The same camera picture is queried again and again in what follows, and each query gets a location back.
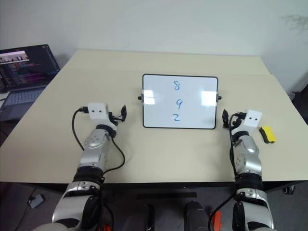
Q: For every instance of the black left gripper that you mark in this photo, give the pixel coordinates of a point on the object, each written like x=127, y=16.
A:
x=111, y=118

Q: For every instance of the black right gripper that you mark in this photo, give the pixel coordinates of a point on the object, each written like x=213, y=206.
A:
x=237, y=119

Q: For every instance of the yellow and black eraser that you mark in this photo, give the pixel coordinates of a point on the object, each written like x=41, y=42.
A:
x=268, y=134

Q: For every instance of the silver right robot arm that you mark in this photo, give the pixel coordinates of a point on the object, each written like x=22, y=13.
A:
x=250, y=149

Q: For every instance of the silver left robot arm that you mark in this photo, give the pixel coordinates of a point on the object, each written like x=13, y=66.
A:
x=93, y=142

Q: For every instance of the black framed standing whiteboard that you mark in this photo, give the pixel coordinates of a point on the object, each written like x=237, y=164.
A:
x=178, y=101

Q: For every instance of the dark office chair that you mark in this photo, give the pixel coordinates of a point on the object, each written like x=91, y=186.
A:
x=302, y=101

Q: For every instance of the black flat strip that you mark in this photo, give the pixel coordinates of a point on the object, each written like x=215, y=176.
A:
x=166, y=195

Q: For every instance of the dark rounded shape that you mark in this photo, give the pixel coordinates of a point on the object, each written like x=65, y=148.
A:
x=142, y=216
x=196, y=214

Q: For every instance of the orange plastic part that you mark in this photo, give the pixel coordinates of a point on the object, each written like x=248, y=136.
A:
x=217, y=219

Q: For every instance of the open grey laptop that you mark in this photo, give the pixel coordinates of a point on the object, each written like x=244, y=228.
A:
x=24, y=69

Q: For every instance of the grey foot pedal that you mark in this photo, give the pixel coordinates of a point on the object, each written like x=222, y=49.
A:
x=36, y=201

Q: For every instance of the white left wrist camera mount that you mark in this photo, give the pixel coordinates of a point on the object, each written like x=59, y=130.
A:
x=97, y=111

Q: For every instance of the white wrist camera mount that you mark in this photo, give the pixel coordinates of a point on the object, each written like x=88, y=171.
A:
x=252, y=119
x=97, y=111

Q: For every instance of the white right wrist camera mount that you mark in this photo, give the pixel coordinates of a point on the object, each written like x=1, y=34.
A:
x=252, y=119

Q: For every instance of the black table frame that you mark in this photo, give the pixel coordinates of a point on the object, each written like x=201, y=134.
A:
x=168, y=186

